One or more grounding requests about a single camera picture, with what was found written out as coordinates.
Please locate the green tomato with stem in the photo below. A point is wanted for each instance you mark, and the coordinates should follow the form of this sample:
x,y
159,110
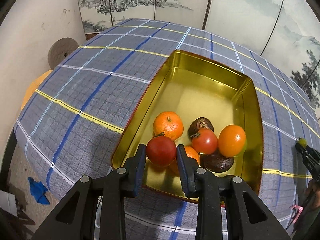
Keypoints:
x,y
302,142

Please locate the red tomato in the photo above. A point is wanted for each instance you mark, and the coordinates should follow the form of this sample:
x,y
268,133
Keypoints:
x,y
161,151
204,141

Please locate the small mandarin orange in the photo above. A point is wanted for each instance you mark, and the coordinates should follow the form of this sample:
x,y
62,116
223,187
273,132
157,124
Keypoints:
x,y
192,155

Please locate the orange tomato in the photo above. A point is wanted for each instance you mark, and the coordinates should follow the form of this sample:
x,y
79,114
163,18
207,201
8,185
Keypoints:
x,y
232,140

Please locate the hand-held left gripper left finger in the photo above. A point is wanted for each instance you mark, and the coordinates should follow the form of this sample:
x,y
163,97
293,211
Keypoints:
x,y
141,170

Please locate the orange round object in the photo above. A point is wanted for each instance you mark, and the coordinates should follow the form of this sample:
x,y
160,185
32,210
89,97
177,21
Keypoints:
x,y
35,90

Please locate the white cardboard box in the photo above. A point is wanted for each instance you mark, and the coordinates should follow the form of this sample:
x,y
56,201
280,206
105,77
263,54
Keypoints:
x,y
7,201

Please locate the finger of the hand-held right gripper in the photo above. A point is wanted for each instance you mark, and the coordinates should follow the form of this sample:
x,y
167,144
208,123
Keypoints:
x,y
315,155
303,153

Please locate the red and gold tin box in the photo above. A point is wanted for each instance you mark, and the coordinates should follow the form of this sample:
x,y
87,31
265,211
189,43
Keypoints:
x,y
200,92

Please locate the large mandarin orange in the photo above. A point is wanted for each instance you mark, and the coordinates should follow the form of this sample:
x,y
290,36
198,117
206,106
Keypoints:
x,y
168,125

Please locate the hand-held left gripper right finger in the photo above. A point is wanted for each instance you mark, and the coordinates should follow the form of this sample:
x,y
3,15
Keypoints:
x,y
182,172

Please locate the painted folding screen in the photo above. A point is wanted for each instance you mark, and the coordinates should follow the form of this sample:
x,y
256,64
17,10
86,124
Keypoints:
x,y
237,10

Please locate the smooth dark brown water chestnut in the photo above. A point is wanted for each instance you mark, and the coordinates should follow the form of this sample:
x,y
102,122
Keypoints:
x,y
217,163

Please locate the grey round disc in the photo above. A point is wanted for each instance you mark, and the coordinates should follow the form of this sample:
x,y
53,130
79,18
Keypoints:
x,y
61,52

